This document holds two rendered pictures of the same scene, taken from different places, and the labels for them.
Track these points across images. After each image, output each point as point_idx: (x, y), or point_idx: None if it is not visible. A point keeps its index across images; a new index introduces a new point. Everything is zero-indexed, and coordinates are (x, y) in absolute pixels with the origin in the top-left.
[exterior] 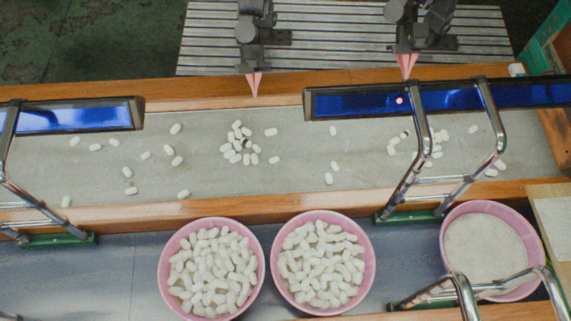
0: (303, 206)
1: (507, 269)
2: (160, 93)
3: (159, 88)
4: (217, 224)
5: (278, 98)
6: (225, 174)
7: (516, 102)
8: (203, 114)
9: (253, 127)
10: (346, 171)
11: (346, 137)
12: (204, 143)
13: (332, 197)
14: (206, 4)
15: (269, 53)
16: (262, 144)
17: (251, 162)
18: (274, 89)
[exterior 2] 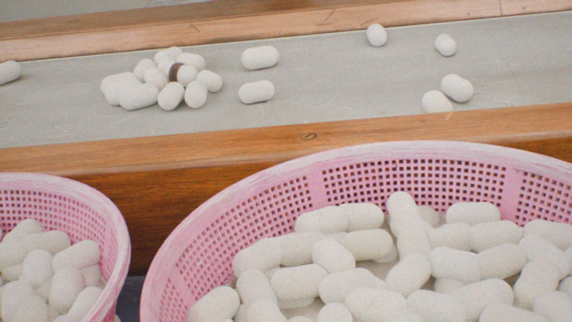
0: (332, 142)
1: None
2: (2, 32)
3: (5, 28)
4: (2, 214)
5: (293, 16)
6: (95, 129)
7: None
8: (93, 59)
9: (214, 63)
10: (500, 100)
11: (491, 55)
12: (68, 91)
13: (452, 121)
14: (181, 2)
15: None
16: (232, 82)
17: (186, 107)
18: (284, 6)
